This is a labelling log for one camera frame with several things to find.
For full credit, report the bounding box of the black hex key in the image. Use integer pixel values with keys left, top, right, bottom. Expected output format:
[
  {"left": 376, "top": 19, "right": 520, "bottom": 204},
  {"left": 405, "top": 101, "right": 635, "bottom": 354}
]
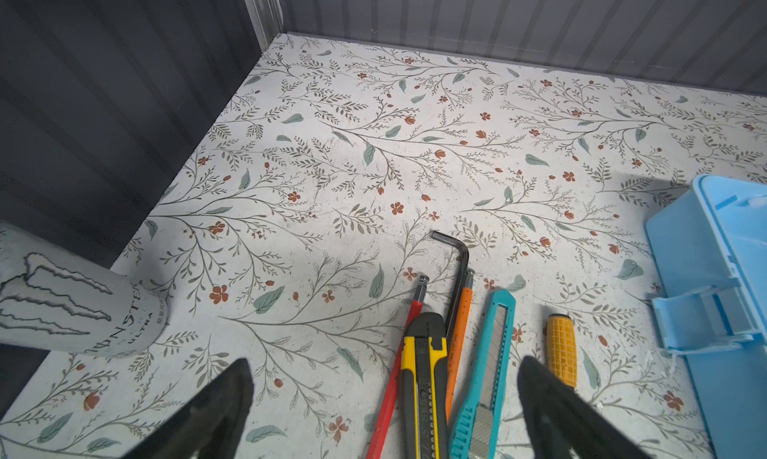
[{"left": 431, "top": 230, "right": 469, "bottom": 346}]

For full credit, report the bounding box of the orange handled screwdriver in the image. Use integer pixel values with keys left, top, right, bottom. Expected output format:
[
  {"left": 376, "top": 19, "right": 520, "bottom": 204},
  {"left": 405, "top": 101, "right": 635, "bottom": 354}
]
[{"left": 546, "top": 313, "right": 578, "bottom": 389}]

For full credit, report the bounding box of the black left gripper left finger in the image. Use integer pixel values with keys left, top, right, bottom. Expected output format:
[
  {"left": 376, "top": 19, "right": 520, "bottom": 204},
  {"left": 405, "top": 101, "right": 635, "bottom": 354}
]
[{"left": 125, "top": 358, "right": 254, "bottom": 458}]

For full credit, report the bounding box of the yellow black utility knife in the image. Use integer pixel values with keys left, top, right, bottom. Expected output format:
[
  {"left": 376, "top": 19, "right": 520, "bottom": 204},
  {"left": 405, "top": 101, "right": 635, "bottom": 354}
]
[{"left": 399, "top": 312, "right": 449, "bottom": 459}]

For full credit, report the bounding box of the red handled tool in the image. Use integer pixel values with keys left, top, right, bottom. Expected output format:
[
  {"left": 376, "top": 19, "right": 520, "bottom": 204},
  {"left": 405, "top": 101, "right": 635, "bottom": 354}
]
[{"left": 366, "top": 274, "right": 429, "bottom": 459}]

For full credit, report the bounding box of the orange pencil tool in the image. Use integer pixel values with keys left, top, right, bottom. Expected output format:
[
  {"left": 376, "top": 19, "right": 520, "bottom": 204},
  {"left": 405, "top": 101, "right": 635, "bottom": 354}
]
[{"left": 445, "top": 269, "right": 475, "bottom": 419}]

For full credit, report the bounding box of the teal utility knife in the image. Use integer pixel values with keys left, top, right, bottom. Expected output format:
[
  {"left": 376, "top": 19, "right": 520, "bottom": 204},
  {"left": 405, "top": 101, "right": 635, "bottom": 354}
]
[{"left": 449, "top": 289, "right": 517, "bottom": 459}]

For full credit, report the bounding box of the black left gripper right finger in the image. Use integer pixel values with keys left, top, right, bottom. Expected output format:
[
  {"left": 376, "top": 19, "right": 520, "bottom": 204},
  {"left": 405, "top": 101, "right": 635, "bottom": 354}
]
[{"left": 517, "top": 356, "right": 648, "bottom": 458}]

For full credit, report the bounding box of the blue clear plastic tool box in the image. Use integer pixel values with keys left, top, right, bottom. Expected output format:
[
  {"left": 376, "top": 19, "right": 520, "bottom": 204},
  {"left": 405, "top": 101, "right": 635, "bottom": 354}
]
[{"left": 645, "top": 175, "right": 766, "bottom": 458}]

